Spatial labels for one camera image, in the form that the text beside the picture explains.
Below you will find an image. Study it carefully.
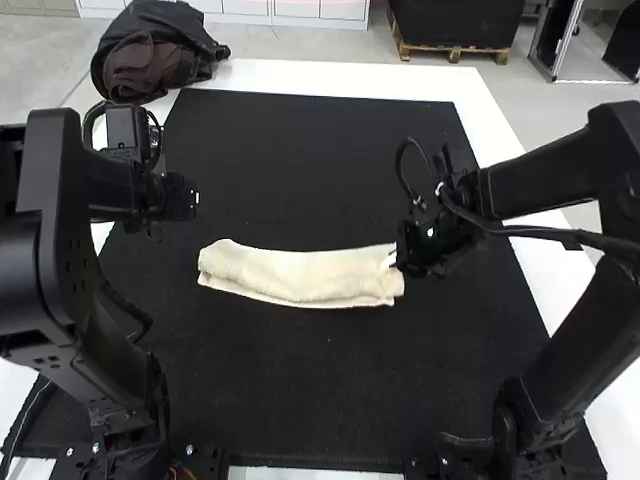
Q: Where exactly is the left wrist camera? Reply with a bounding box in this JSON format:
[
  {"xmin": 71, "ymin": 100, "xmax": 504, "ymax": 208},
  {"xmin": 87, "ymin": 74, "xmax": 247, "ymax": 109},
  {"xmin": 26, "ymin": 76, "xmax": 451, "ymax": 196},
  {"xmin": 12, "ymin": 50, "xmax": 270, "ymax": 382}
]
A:
[{"xmin": 103, "ymin": 103, "xmax": 162, "ymax": 152}]

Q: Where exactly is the pale towel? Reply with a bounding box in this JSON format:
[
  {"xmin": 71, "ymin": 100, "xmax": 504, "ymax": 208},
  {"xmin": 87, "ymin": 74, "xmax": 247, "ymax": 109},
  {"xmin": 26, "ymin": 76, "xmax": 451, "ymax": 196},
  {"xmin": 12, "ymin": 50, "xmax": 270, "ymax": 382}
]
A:
[{"xmin": 197, "ymin": 238, "xmax": 407, "ymax": 309}]

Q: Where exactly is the black cable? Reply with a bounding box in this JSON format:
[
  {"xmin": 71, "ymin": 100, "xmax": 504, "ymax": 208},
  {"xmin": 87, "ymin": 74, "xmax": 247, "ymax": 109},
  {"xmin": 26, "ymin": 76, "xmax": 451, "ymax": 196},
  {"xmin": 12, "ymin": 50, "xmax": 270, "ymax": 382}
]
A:
[
  {"xmin": 80, "ymin": 100, "xmax": 109, "ymax": 149},
  {"xmin": 438, "ymin": 187, "xmax": 640, "ymax": 262},
  {"xmin": 396, "ymin": 136, "xmax": 442, "ymax": 209}
]

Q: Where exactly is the black crate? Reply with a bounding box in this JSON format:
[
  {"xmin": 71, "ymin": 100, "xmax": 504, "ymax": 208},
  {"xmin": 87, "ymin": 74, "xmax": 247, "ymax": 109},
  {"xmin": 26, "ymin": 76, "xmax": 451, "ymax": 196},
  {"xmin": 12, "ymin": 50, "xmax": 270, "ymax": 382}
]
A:
[{"xmin": 388, "ymin": 0, "xmax": 524, "ymax": 49}]

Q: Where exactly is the wooden pallet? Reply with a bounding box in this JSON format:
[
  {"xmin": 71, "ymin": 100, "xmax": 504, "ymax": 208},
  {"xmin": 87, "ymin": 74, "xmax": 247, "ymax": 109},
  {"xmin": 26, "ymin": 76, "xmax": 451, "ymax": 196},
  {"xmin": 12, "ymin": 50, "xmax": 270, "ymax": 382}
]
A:
[{"xmin": 386, "ymin": 8, "xmax": 512, "ymax": 67}]

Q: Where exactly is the aluminium frame rack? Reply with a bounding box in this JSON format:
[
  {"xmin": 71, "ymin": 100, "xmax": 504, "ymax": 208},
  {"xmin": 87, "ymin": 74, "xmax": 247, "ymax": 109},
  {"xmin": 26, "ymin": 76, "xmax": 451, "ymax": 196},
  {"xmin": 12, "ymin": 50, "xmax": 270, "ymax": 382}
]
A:
[{"xmin": 526, "ymin": 0, "xmax": 640, "ymax": 85}]

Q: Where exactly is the black mat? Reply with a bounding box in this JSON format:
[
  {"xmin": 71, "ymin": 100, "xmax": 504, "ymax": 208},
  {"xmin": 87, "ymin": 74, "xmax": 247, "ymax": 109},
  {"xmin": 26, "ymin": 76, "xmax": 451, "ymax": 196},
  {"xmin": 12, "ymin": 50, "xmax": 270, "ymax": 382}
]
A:
[{"xmin": 7, "ymin": 88, "xmax": 609, "ymax": 474}]

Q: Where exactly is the dark bag pile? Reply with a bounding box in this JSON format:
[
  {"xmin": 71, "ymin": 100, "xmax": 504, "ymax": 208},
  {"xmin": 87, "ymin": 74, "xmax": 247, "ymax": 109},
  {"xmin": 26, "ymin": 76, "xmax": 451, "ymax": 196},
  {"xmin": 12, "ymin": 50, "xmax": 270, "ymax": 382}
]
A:
[{"xmin": 89, "ymin": 0, "xmax": 232, "ymax": 102}]

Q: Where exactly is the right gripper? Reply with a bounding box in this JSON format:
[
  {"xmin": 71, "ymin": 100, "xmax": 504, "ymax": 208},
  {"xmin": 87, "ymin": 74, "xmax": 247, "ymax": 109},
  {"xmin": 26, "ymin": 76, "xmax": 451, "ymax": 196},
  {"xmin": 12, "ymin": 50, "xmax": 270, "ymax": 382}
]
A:
[{"xmin": 396, "ymin": 208, "xmax": 484, "ymax": 279}]

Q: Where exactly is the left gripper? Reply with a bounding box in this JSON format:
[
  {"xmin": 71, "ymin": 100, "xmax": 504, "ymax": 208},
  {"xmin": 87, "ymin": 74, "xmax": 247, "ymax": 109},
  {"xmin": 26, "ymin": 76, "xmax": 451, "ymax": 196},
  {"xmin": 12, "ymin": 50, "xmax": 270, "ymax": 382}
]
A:
[{"xmin": 124, "ymin": 169, "xmax": 202, "ymax": 235}]

